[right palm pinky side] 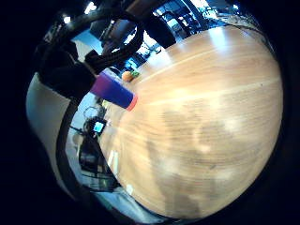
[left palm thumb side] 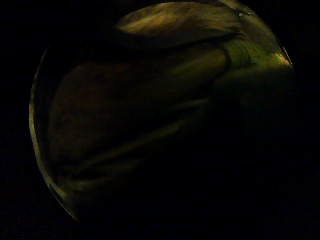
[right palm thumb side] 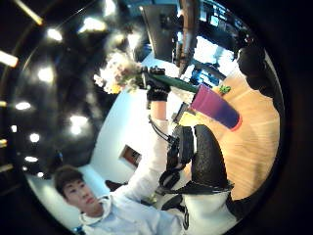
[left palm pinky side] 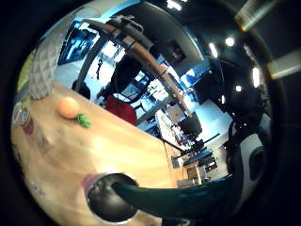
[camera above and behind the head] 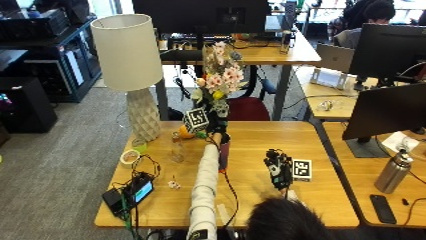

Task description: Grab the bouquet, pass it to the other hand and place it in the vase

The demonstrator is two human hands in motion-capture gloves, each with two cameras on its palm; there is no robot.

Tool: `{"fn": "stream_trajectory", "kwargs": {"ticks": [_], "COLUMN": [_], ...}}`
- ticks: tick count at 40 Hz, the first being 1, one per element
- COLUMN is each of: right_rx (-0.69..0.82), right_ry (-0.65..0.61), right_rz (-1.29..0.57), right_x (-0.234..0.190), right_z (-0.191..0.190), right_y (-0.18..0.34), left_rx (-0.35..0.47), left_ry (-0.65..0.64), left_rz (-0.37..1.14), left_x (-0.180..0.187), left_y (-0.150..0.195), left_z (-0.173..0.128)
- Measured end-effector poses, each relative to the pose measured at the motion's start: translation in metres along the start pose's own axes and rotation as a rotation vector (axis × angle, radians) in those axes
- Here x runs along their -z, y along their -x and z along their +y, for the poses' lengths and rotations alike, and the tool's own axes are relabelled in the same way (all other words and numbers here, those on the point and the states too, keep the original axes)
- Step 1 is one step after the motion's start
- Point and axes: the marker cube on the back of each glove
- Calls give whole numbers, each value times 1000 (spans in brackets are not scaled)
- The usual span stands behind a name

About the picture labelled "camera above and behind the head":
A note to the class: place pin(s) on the person's right hand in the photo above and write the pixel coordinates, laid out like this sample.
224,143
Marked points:
280,171

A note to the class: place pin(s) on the person's left hand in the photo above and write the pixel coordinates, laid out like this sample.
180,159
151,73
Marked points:
219,128

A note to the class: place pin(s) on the pink flower bouquet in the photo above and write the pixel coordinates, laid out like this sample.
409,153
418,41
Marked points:
221,75

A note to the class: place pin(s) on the white marker cube left glove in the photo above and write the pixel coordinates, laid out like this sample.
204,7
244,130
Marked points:
196,120

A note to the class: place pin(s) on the white marker cube glove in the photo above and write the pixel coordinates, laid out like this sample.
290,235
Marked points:
196,120
302,170

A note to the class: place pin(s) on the red chair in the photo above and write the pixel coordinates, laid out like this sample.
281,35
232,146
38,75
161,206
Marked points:
248,109

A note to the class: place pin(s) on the white marker cube right glove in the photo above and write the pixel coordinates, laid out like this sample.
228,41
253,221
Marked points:
302,170

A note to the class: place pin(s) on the orange fruit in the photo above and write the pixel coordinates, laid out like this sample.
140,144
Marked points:
185,132

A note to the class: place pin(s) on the clear glass bottle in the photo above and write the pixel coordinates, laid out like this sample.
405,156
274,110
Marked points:
177,150

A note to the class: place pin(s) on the small green cup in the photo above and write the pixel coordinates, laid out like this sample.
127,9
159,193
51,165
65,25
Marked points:
140,146

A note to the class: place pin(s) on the small fallen flower piece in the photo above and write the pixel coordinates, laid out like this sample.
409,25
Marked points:
173,185

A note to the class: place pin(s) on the white tape roll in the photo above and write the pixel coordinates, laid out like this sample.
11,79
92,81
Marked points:
129,158

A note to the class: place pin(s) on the white boxy device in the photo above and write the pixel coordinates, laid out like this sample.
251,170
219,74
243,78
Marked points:
328,78

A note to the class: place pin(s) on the steel water bottle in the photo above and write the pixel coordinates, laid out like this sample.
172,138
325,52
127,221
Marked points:
393,173

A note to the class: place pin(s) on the white table lamp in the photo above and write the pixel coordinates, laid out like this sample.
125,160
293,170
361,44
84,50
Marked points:
128,56

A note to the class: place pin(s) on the white paper sheet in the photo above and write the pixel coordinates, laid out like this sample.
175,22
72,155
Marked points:
394,140

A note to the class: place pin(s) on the black device with screen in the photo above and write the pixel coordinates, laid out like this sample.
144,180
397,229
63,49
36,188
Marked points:
141,190

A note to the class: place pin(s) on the black phone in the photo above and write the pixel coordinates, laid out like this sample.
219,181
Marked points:
382,209

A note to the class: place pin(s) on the black monitor on stand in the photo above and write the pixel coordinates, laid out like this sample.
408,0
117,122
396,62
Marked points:
386,110
388,50

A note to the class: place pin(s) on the large black monitor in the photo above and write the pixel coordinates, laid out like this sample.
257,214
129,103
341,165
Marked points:
200,15

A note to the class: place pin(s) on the silver laptop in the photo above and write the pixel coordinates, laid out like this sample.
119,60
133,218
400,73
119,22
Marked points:
334,56

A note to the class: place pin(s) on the small black item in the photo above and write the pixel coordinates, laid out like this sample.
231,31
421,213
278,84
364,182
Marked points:
405,201

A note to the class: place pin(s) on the black power box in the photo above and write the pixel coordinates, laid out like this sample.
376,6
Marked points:
113,200

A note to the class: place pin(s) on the black shelf unit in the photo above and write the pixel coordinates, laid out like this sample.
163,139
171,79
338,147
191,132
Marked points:
57,60

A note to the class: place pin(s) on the black cabinet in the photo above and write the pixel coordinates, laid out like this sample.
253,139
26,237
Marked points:
27,103

